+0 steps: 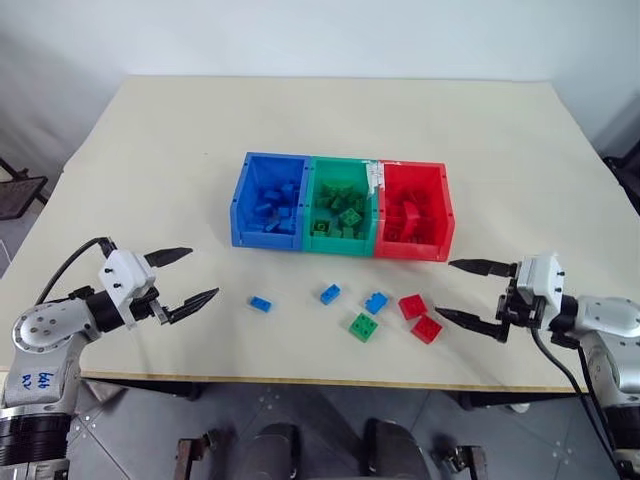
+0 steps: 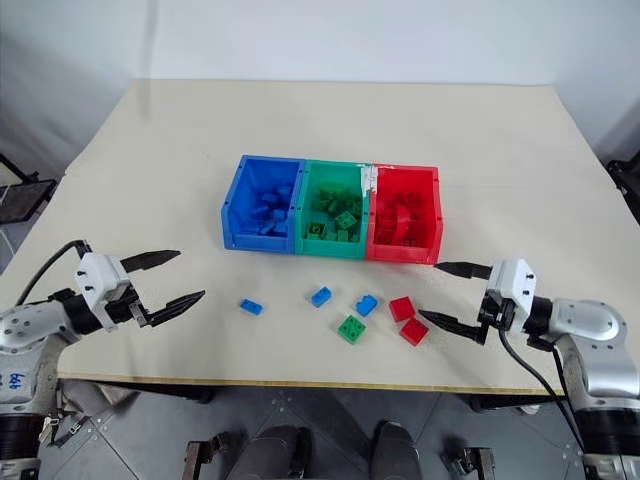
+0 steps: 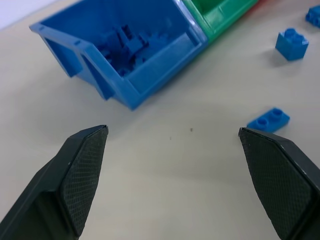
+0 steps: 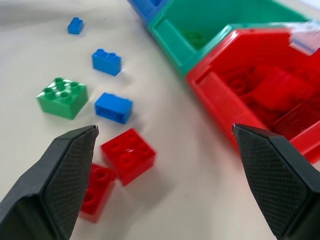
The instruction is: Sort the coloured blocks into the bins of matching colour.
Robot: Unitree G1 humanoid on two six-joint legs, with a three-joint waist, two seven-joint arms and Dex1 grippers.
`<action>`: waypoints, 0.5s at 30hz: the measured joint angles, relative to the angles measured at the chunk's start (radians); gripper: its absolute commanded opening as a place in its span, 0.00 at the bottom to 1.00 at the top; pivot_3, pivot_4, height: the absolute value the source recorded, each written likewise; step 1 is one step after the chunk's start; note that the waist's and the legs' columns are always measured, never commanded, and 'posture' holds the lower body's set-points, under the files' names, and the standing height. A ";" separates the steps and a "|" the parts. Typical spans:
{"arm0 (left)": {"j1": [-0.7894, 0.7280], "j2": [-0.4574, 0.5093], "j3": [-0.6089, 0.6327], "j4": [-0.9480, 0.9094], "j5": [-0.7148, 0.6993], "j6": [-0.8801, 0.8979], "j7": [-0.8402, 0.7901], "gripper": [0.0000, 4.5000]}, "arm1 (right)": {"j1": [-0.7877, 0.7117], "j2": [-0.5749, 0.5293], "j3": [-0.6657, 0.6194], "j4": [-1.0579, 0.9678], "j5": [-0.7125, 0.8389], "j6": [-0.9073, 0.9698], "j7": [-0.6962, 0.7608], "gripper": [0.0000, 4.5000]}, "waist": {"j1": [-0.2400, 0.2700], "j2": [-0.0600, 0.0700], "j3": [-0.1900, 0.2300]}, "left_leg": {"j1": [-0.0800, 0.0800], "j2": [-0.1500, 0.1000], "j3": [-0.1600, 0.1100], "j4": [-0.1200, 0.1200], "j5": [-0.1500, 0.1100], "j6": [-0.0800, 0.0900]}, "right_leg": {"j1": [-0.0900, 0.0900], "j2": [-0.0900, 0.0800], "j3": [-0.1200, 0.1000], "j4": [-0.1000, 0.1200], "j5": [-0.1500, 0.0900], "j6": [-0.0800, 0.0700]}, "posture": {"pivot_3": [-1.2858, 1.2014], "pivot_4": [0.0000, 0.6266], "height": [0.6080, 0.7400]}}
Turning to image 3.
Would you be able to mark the red plastic storage bin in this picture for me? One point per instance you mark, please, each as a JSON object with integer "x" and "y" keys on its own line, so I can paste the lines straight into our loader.
{"x": 261, "y": 2}

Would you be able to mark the flat blue building brick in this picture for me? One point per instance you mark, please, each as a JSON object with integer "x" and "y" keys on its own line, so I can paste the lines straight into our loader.
{"x": 270, "y": 121}

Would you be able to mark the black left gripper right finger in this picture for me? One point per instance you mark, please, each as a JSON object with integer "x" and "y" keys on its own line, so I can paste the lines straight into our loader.
{"x": 282, "y": 180}

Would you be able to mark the blue plastic storage bin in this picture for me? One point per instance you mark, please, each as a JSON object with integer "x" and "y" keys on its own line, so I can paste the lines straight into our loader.
{"x": 120, "y": 50}

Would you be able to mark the tall blue building brick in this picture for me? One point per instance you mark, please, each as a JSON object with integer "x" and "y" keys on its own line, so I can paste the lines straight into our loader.
{"x": 291, "y": 45}

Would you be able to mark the green plastic storage bin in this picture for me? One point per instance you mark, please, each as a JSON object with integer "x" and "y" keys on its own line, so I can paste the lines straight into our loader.
{"x": 217, "y": 17}

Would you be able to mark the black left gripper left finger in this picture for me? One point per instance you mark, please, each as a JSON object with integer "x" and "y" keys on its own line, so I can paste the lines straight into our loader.
{"x": 62, "y": 190}

